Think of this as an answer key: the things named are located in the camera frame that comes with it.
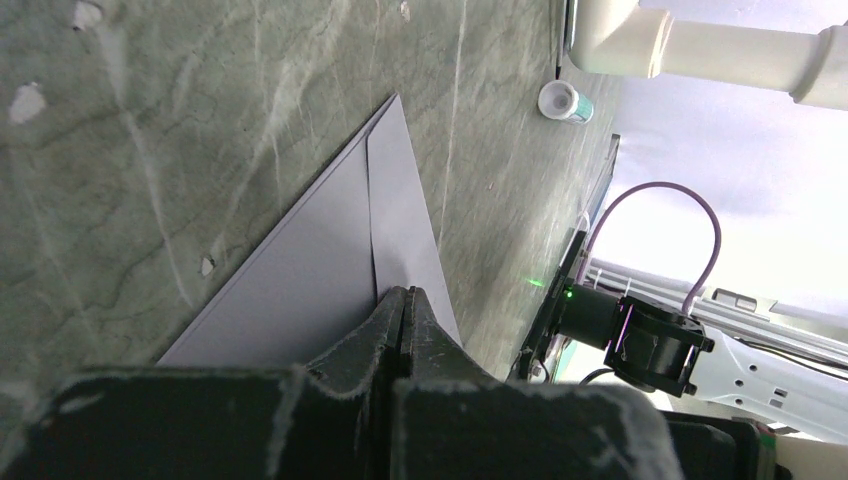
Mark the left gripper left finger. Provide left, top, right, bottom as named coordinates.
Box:
left=1, top=287, right=406, bottom=479

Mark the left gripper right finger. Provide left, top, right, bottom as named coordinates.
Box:
left=390, top=287, right=683, bottom=479

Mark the grey envelope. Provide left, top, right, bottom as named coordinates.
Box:
left=160, top=94, right=459, bottom=368

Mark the green glue stick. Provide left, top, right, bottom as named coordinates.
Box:
left=537, top=80, right=594, bottom=125

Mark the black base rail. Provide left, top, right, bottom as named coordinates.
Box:
left=507, top=229, right=588, bottom=383

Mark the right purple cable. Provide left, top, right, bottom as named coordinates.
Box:
left=574, top=181, right=723, bottom=316

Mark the white PVC pipe frame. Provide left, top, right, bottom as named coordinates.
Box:
left=560, top=0, right=847, bottom=110

